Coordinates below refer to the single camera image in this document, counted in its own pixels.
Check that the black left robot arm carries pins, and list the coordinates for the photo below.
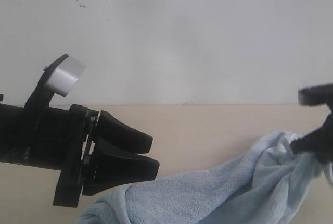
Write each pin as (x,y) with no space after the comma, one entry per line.
(92,149)

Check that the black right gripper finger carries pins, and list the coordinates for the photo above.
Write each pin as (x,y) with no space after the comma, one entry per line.
(315,149)

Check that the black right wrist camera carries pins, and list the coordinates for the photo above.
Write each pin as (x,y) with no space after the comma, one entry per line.
(315,95)

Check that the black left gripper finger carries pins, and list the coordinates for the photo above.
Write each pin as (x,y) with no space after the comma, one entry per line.
(116,138)
(110,166)

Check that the light blue fluffy towel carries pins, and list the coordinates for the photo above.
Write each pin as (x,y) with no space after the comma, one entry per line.
(267,184)

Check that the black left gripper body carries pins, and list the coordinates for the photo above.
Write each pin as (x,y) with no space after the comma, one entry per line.
(60,138)

